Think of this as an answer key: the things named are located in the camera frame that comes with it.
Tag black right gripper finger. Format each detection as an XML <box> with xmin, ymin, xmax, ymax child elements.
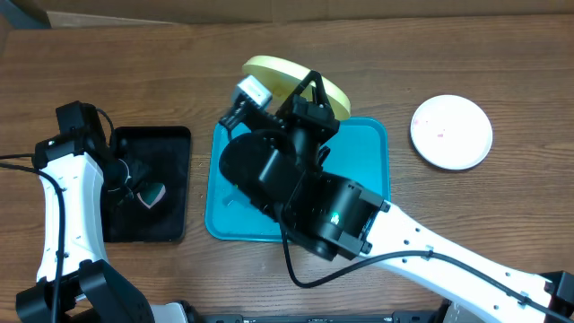
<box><xmin>275</xmin><ymin>74</ymin><xmax>314</xmax><ymax>118</ymax></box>
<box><xmin>310</xmin><ymin>70</ymin><xmax>335</xmax><ymax>118</ymax></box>

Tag yellow green plate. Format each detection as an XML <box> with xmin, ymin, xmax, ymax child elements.
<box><xmin>242</xmin><ymin>56</ymin><xmax>351</xmax><ymax>121</ymax></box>

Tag pink green sponge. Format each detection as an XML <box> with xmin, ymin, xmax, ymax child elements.
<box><xmin>136</xmin><ymin>182</ymin><xmax>166</xmax><ymax>209</ymax></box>

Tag white pink plate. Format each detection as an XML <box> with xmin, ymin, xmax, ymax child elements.
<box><xmin>410</xmin><ymin>94</ymin><xmax>493</xmax><ymax>170</ymax></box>

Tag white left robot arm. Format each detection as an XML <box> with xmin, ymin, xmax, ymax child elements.
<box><xmin>15</xmin><ymin>101</ymin><xmax>197</xmax><ymax>322</ymax></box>

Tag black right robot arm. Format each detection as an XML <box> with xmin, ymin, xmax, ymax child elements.
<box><xmin>219</xmin><ymin>71</ymin><xmax>573</xmax><ymax>322</ymax></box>

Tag black plastic tray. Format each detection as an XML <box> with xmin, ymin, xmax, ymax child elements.
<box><xmin>101</xmin><ymin>126</ymin><xmax>192</xmax><ymax>243</ymax></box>

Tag blue plastic tray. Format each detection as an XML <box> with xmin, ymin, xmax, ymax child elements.
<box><xmin>204</xmin><ymin>117</ymin><xmax>391</xmax><ymax>242</ymax></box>

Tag brown cardboard backdrop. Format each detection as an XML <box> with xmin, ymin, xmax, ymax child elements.
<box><xmin>0</xmin><ymin>0</ymin><xmax>574</xmax><ymax>31</ymax></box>

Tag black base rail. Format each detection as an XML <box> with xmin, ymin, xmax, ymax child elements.
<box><xmin>199</xmin><ymin>310</ymin><xmax>444</xmax><ymax>323</ymax></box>

